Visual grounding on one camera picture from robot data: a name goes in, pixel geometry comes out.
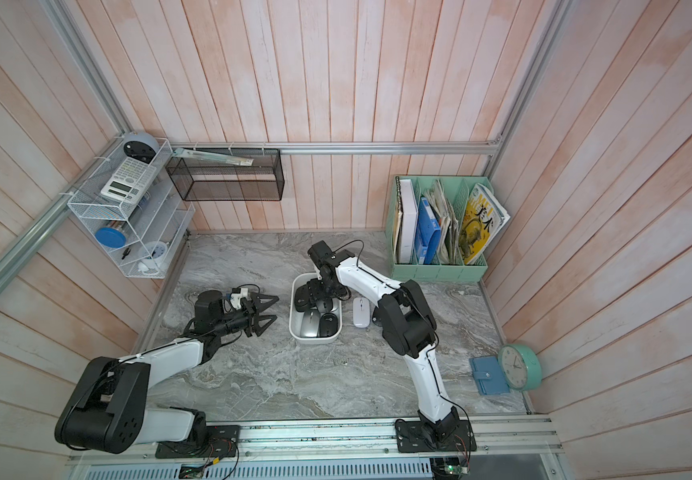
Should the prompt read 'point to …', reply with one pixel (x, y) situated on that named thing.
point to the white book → (406, 222)
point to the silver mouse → (310, 323)
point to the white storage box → (294, 322)
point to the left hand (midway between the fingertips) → (278, 309)
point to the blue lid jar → (111, 237)
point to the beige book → (399, 212)
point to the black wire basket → (199, 180)
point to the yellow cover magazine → (484, 217)
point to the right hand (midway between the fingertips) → (320, 294)
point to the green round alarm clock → (520, 366)
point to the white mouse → (361, 312)
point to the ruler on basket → (217, 158)
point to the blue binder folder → (427, 234)
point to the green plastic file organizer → (455, 188)
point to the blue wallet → (489, 375)
